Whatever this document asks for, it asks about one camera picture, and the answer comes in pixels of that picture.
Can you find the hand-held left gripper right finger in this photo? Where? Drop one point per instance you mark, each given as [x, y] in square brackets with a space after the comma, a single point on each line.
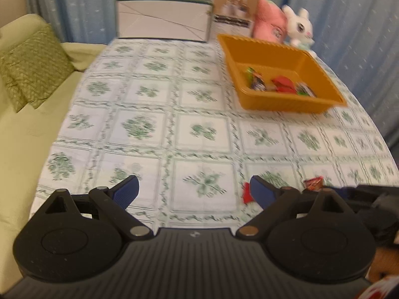
[263, 191]

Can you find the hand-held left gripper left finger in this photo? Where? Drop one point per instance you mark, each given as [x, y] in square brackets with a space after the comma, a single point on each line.
[127, 190]

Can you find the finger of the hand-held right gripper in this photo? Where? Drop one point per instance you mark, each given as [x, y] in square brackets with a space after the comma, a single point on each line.
[346, 190]

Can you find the small red candy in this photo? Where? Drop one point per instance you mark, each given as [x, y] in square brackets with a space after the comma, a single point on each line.
[246, 193]

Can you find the shiny red candy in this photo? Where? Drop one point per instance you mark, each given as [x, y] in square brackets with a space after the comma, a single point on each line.
[314, 183]

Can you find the orange plastic tray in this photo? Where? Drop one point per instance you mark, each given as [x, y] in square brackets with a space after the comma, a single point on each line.
[280, 101]

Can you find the large red snack packet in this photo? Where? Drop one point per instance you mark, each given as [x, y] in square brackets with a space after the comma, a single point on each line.
[283, 84]

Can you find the clear black snack packet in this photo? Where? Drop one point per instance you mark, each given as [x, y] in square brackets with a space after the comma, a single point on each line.
[259, 82]

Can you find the orange green candy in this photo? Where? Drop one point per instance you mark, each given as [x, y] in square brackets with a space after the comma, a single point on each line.
[250, 74]

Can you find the red white object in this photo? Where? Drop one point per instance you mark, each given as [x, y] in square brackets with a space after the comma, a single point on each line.
[378, 289]

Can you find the floral green white tablecloth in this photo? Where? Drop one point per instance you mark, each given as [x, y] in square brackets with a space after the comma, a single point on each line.
[202, 106]

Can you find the pale green sofa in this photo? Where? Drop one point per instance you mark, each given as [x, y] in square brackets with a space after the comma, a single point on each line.
[25, 146]

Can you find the green textured cushion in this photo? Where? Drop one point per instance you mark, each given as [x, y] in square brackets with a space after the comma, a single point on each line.
[34, 65]

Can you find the white bunny plush toy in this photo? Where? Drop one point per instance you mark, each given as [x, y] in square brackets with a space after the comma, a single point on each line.
[300, 28]

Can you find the pink plush toy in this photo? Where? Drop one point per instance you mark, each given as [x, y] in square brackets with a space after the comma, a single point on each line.
[269, 21]

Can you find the white grey box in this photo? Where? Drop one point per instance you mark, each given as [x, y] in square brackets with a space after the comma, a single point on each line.
[162, 18]

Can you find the brown cardboard box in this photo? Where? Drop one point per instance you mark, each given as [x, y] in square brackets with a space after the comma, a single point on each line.
[233, 9]

